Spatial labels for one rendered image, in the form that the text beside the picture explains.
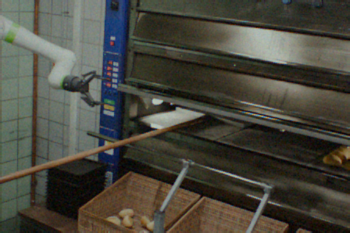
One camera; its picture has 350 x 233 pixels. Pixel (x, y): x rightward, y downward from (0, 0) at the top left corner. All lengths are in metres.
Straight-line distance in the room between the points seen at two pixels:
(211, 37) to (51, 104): 1.43
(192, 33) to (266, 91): 0.57
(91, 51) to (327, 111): 1.65
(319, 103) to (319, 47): 0.29
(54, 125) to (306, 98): 1.93
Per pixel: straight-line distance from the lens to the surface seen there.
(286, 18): 3.01
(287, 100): 3.01
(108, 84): 3.65
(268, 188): 2.73
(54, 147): 4.17
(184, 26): 3.31
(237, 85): 3.14
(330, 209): 3.06
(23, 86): 4.15
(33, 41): 3.19
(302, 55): 2.95
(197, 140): 3.34
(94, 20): 3.74
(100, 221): 3.29
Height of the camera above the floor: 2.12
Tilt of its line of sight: 15 degrees down
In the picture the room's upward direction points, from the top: 5 degrees clockwise
